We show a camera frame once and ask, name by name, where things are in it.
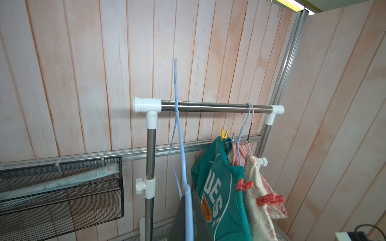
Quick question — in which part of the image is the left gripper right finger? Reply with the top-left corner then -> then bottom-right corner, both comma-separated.
192,193 -> 212,241

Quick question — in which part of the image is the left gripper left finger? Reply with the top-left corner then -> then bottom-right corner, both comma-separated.
168,195 -> 186,241

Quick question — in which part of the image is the light blue hanger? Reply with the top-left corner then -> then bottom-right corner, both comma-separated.
236,103 -> 252,166
173,58 -> 194,241

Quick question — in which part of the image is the green jacket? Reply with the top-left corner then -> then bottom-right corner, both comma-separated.
191,137 -> 252,241

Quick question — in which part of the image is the red clothespin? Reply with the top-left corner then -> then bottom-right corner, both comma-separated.
235,179 -> 254,191
256,193 -> 285,206

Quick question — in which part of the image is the yellow clothespin on hanger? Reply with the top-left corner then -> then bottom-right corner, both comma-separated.
221,129 -> 229,142

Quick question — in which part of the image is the pink hanger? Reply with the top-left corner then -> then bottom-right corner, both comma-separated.
246,103 -> 254,156

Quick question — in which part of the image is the white clothes rack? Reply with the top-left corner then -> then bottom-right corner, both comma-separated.
132,97 -> 284,241

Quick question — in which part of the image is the cream pink print jacket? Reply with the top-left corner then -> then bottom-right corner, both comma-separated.
230,143 -> 287,241

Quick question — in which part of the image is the red clothespin on cream jacket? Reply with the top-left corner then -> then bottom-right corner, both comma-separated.
256,193 -> 285,206

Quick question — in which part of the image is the black mesh basket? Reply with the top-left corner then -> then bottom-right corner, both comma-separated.
1,158 -> 124,241

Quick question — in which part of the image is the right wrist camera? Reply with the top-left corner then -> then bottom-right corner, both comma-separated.
335,232 -> 370,241

